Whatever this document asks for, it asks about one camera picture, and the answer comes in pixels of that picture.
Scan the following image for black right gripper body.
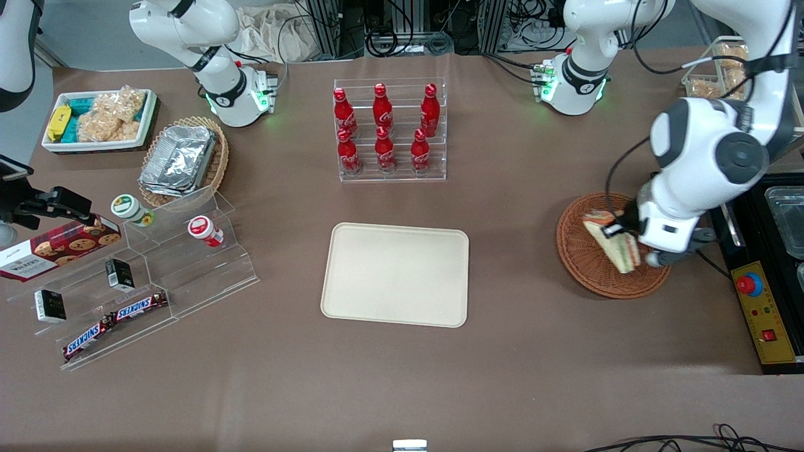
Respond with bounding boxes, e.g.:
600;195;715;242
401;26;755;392
0;179;43;230

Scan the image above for triangle sandwich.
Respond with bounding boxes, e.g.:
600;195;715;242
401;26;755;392
582;210;642;275

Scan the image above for round brown wicker basket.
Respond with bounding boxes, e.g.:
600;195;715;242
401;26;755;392
556;191;673;300

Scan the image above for oval light wicker basket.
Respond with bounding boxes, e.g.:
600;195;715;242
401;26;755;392
138;116;231;209

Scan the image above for beige rectangular tray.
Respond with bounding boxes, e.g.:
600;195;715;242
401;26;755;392
320;222;471;329

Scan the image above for red tartan cookie box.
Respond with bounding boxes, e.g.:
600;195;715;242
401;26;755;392
0;215;122;284

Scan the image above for green lid snack cup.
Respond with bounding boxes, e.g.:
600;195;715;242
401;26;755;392
111;194;155;229

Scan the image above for yellow snack packet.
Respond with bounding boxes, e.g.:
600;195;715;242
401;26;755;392
46;105;72;143

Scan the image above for small black box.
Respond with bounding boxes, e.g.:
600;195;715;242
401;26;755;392
104;258;135;293
34;288;67;325

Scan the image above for black control box yellow panel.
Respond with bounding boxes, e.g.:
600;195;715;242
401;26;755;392
709;171;804;376

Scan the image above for bagged rice crackers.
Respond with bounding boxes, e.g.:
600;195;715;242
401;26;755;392
77;84;149;144

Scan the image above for teal snack packet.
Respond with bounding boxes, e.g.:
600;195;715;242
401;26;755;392
65;96;96;143

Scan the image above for red emergency stop button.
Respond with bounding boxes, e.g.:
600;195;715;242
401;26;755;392
736;272;764;298

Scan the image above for white rectangular bin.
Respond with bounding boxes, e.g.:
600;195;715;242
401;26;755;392
41;88;158;154

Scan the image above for stacked aluminium foil containers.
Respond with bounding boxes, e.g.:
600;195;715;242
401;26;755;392
139;124;218;199

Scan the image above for snickers chocolate bar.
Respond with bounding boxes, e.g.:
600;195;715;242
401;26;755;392
109;290;170;323
62;316;115;363

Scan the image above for bagged bread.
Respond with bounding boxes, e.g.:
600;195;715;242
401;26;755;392
718;43;749;71
689;80;724;101

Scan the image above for red lid snack cup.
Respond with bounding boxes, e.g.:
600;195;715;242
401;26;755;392
187;215;225;248

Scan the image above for clear acrylic stepped stand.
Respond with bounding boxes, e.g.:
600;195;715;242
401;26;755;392
5;185;261;372

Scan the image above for red cola bottle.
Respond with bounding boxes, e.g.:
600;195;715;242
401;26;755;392
336;128;362;176
410;128;432;174
374;125;398;174
332;87;358;139
372;82;395;134
419;83;441;137

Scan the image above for clear acrylic bottle rack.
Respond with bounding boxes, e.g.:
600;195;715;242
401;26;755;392
332;77;448;183

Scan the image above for beige crumpled cloth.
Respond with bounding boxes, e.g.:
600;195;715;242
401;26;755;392
237;5;310;64

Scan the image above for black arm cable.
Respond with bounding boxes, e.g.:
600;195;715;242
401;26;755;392
604;134;654;215

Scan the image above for black power cable with plug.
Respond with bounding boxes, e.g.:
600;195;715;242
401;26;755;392
696;250;733;281

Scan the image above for black floor cables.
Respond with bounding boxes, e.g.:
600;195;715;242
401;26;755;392
583;423;804;452

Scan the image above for aluminium frame post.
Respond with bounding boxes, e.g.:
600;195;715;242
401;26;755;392
482;0;523;53
307;0;366;60

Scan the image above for black background cable bundle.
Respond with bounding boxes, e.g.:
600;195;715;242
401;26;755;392
363;0;455;58

